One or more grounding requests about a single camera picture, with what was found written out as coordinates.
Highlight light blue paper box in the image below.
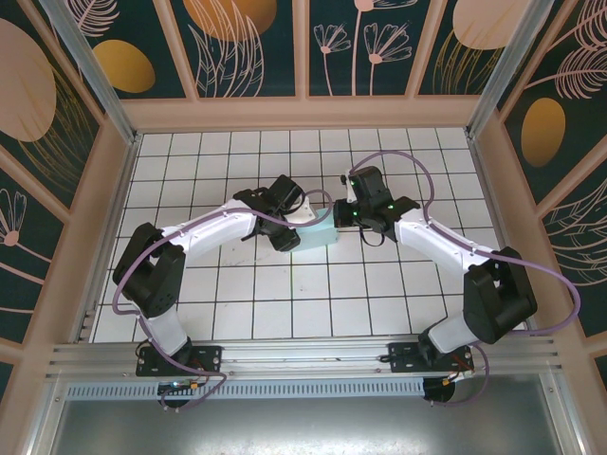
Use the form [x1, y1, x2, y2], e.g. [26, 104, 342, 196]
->
[289, 207, 340, 252]

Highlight yellow power connector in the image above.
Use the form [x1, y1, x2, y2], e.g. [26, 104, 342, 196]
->
[441, 370, 475, 389]

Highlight small green circuit board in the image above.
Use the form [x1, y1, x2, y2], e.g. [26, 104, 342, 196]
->
[157, 379, 203, 396]

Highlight grey metal sheet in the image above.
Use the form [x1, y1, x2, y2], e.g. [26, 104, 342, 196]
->
[28, 373, 583, 455]

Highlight thin black right gripper cable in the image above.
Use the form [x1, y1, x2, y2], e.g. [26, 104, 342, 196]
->
[359, 226, 386, 248]

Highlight aluminium mounting rail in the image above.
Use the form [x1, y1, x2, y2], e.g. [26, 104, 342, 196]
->
[45, 336, 564, 381]

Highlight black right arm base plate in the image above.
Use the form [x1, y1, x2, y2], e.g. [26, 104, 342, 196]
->
[387, 339, 475, 375]

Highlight aluminium frame post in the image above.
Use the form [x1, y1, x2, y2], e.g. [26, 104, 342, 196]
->
[39, 0, 142, 147]
[466, 0, 568, 139]

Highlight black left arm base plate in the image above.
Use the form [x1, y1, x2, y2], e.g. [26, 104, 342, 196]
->
[136, 344, 224, 378]

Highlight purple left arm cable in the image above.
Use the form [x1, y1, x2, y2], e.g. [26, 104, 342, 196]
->
[112, 189, 336, 411]

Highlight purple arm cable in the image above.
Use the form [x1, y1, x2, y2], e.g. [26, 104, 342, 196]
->
[112, 189, 336, 411]
[350, 150, 583, 408]

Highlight slotted grey cable duct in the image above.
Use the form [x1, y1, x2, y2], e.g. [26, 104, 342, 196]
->
[65, 377, 427, 400]

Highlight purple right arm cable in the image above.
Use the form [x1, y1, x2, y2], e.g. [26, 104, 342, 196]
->
[350, 150, 583, 408]

